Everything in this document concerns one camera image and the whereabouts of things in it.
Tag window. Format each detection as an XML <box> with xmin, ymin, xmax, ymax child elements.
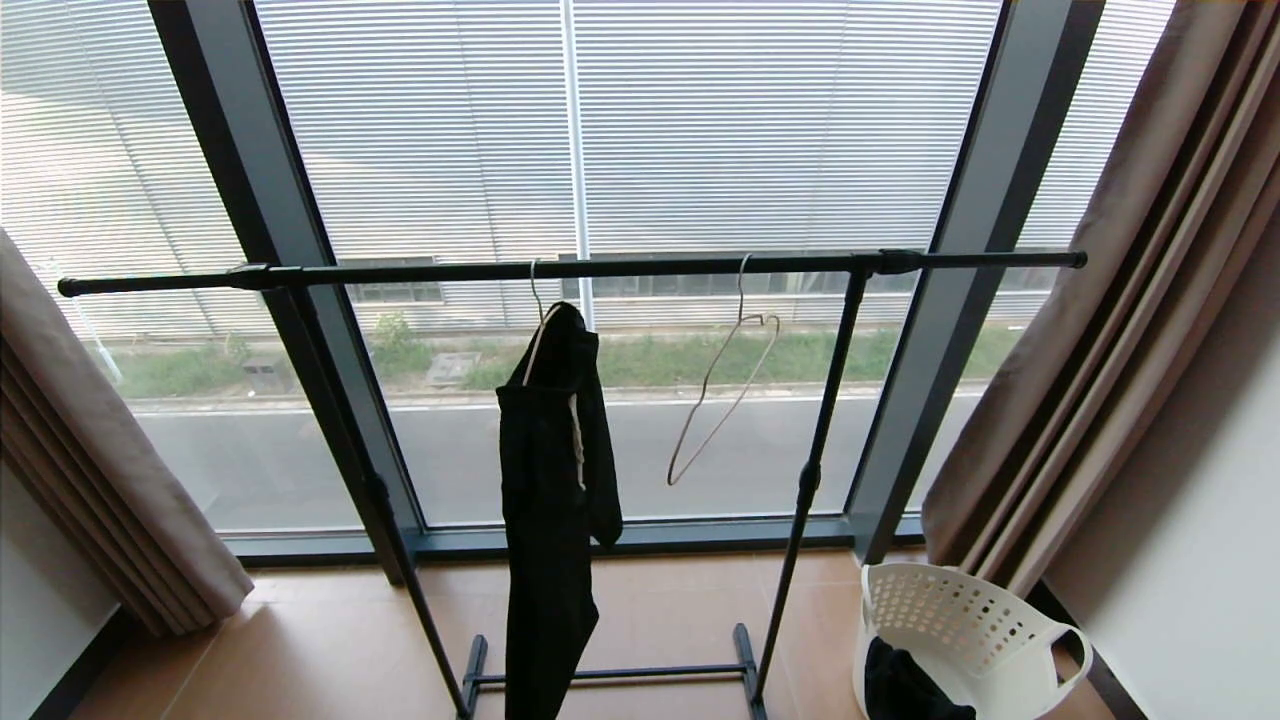
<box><xmin>0</xmin><ymin>0</ymin><xmax>1181</xmax><ymax>566</ymax></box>

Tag white laundry basket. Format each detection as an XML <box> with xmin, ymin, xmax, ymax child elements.
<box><xmin>852</xmin><ymin>562</ymin><xmax>1094</xmax><ymax>720</ymax></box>

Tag brown curtain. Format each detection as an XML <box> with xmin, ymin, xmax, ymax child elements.
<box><xmin>0</xmin><ymin>228</ymin><xmax>256</xmax><ymax>638</ymax></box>
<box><xmin>920</xmin><ymin>0</ymin><xmax>1280</xmax><ymax>601</ymax></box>

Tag black clothes rack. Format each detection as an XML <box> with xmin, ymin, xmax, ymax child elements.
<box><xmin>57</xmin><ymin>248</ymin><xmax>1088</xmax><ymax>720</ymax></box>

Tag black garment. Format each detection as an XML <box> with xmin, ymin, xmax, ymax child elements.
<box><xmin>863</xmin><ymin>635</ymin><xmax>976</xmax><ymax>720</ymax></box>

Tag pink clothes hanger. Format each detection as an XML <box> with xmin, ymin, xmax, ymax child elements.
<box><xmin>667</xmin><ymin>252</ymin><xmax>782</xmax><ymax>488</ymax></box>
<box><xmin>520</xmin><ymin>258</ymin><xmax>563</xmax><ymax>389</ymax></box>

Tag black trousers with white cord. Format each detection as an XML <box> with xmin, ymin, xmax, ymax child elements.
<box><xmin>497</xmin><ymin>302</ymin><xmax>624</xmax><ymax>720</ymax></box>

